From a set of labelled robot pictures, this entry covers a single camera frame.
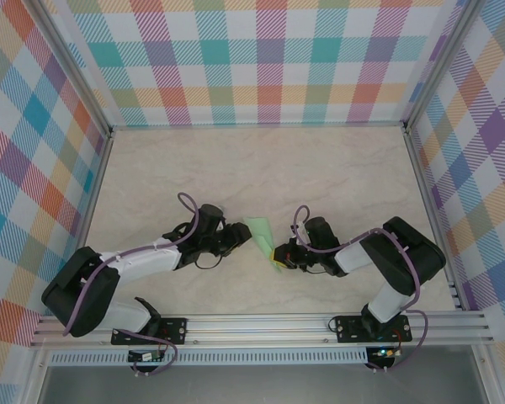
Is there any circuit board with white label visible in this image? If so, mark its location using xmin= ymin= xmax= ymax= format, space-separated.
xmin=127 ymin=349 xmax=166 ymax=364

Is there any aluminium side floor rail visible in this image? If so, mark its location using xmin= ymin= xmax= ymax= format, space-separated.
xmin=403 ymin=125 xmax=464 ymax=312
xmin=66 ymin=128 xmax=115 ymax=274

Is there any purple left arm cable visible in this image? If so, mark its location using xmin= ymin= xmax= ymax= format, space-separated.
xmin=61 ymin=192 xmax=203 ymax=376

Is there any grey metal shelf panel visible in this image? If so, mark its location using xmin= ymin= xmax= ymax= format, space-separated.
xmin=37 ymin=364 xmax=489 ymax=404

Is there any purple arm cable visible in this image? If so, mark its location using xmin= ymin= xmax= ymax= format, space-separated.
xmin=61 ymin=192 xmax=203 ymax=376
xmin=293 ymin=205 xmax=429 ymax=374

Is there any thin black left gripper cable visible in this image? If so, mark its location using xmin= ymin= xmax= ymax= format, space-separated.
xmin=193 ymin=252 xmax=224 ymax=272

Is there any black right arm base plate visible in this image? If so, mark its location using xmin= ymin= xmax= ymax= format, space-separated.
xmin=334 ymin=314 xmax=412 ymax=344

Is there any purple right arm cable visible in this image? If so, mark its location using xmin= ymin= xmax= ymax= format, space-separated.
xmin=293 ymin=205 xmax=429 ymax=374

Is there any perforated grey cable tray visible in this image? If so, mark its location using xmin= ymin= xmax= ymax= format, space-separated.
xmin=50 ymin=348 xmax=369 ymax=366

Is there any thin aluminium wall floor rail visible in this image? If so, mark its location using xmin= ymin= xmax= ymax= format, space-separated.
xmin=109 ymin=121 xmax=407 ymax=130

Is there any long aluminium base rail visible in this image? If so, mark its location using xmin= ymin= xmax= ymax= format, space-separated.
xmin=31 ymin=313 xmax=496 ymax=348

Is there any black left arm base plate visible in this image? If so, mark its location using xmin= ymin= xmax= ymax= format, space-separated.
xmin=110 ymin=317 xmax=189 ymax=346

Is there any light green paper sheet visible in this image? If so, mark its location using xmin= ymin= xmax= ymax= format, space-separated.
xmin=242 ymin=215 xmax=284 ymax=274

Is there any aluminium corner post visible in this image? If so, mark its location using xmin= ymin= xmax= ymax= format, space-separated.
xmin=401 ymin=0 xmax=479 ymax=136
xmin=32 ymin=0 xmax=114 ymax=140

